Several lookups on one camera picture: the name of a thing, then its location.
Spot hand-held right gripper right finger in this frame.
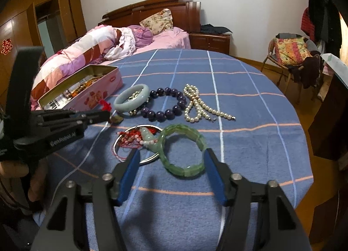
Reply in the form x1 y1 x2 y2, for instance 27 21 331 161
203 148 313 251

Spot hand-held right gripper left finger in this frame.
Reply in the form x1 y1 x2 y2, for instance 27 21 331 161
30 149 142 251

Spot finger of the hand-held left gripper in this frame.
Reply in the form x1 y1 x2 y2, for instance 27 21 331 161
37 121 91 139
36 110 111 125

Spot pink tin box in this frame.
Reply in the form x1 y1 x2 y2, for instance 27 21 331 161
37 64 124 111

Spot red tassel dark pendant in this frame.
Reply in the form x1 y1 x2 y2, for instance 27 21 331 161
98 99 124 125

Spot green segmented jade bracelet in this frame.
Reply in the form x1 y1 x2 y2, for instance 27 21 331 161
158 124 207 179

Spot purple bead bracelet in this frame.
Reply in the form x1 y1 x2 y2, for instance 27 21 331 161
140 87 187 121

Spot pearl necklace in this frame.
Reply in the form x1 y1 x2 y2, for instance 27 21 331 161
183 84 236 123

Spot person's left hand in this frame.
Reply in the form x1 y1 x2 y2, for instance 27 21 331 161
0 156 48 203

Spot silver metal bangle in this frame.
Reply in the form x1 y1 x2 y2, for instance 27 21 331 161
114 125 164 164

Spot pale green jade bangle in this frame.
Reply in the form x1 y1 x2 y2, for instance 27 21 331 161
114 84 151 117

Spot wooden wardrobe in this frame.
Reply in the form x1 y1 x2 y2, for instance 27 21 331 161
0 0 88 86

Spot blue checked tablecloth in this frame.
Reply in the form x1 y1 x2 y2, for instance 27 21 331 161
33 48 314 251

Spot pink patchwork quilt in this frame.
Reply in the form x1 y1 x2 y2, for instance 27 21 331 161
30 25 123 102

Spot white lace cloth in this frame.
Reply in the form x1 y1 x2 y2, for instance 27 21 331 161
104 27 136 60

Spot purple blanket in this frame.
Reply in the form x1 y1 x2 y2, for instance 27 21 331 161
128 25 155 48

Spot pink bed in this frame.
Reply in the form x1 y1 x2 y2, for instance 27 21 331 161
30 24 191 110

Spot floral pillow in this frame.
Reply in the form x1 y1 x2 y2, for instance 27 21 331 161
139 8 174 35

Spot dark wooden cabinet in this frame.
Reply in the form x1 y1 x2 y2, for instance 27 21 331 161
307 73 348 160

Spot wooden nightstand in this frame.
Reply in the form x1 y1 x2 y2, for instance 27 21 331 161
189 32 231 56

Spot dark garment on chair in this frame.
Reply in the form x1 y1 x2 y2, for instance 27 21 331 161
288 54 322 89

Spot wooden headboard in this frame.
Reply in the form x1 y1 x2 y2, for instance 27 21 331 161
98 0 202 33

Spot yellow patterned cushion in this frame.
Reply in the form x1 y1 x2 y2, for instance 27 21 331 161
273 36 314 66

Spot dark folded clothes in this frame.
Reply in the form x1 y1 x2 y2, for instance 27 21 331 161
200 24 233 36

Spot pale white board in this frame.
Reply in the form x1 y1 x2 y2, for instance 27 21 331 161
321 53 348 88

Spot hanging dark clothes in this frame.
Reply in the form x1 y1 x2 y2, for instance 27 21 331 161
300 0 343 56

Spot amber bead string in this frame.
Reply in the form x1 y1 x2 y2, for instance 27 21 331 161
68 75 105 98

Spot red string jade pendant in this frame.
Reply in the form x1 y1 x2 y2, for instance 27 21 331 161
117 126 160 156

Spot silver bead bracelet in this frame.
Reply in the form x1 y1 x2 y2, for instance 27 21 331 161
124 91 151 117

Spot metal frame chair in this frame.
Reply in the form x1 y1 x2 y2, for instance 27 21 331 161
260 33 323 105

